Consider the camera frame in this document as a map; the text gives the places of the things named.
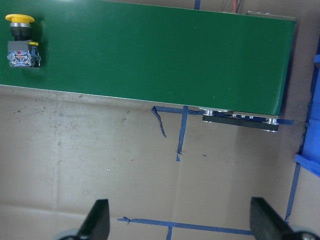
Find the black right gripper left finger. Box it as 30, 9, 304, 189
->
77, 199, 110, 240

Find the blue destination bin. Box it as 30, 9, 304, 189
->
295, 54, 320, 177

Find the yellow push button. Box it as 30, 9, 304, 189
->
5, 14, 41, 68

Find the green conveyor belt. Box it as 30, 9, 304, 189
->
0, 0, 296, 132

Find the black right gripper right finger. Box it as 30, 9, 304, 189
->
249, 197, 294, 240

